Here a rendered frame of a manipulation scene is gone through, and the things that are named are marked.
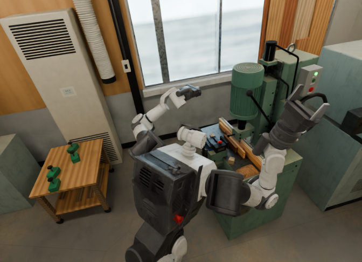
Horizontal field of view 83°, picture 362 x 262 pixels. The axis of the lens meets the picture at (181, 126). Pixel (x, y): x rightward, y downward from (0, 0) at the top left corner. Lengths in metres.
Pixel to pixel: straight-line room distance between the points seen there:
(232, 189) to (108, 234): 1.76
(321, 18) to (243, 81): 2.09
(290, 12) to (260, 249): 2.48
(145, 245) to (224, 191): 0.42
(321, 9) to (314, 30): 0.23
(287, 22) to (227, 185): 2.41
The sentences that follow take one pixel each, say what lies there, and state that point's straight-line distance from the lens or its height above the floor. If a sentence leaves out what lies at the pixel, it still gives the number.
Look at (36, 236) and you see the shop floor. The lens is 2.71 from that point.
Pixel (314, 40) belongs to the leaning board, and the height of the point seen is 1.15.
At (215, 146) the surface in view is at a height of 1.01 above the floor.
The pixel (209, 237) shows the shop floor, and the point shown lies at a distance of 2.16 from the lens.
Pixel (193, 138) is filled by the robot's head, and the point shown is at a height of 1.43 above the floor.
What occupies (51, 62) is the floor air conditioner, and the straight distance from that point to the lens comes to 2.28.
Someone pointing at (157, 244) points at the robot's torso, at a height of 1.09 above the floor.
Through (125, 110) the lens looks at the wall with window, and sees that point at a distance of 2.74.
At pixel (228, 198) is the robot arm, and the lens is 0.76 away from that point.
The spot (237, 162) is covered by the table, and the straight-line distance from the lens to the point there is 1.46.
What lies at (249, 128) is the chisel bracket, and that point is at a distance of 1.48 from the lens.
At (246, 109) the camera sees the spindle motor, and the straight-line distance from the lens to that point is 1.29.
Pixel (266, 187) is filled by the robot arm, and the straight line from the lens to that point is 1.00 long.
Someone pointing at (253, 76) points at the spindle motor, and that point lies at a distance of 1.19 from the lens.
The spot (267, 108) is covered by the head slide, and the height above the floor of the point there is 1.23.
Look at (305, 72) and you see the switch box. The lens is 1.35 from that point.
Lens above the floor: 1.96
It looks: 37 degrees down
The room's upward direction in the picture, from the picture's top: 6 degrees counter-clockwise
